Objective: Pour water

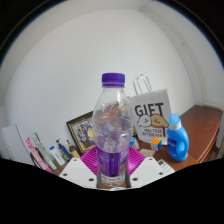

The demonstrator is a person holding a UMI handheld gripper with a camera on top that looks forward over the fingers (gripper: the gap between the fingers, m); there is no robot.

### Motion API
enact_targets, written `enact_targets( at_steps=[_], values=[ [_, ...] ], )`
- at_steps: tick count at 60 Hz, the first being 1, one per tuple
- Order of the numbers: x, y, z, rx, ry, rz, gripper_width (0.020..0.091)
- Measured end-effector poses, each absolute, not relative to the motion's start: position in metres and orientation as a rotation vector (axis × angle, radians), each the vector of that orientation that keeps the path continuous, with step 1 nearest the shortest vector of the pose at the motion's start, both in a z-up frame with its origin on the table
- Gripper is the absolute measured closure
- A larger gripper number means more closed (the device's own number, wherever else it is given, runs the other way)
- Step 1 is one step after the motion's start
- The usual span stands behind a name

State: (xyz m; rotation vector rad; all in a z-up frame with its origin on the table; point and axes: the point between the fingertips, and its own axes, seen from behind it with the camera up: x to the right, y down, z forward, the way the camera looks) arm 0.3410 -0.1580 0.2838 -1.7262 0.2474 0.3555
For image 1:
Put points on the white green-striped flat box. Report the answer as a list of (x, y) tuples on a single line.
[(43, 150)]

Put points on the dark amber-labelled small bottle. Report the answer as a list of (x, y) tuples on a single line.
[(73, 150)]

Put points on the small beige packet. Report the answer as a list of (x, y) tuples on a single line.
[(147, 152)]

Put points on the white remote control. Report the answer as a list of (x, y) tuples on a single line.
[(165, 166)]

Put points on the white blue-capped tube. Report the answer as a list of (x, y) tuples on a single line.
[(57, 155)]

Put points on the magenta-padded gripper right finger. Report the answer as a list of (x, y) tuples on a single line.
[(144, 168)]

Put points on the dark blue pump bottle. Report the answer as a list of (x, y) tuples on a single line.
[(63, 150)]

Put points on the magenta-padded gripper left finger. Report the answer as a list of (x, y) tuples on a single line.
[(79, 168)]

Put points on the colourful puzzle cube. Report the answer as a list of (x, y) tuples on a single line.
[(156, 144)]

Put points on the dark framed photograph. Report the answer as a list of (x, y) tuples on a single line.
[(84, 131)]

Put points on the white paper gift bag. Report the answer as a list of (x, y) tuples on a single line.
[(151, 116)]

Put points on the blue detergent bottle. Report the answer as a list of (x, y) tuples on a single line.
[(177, 140)]

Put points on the white flat board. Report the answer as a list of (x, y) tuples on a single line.
[(13, 143)]

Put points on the clear purple-capped drink bottle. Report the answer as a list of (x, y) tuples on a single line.
[(112, 126)]

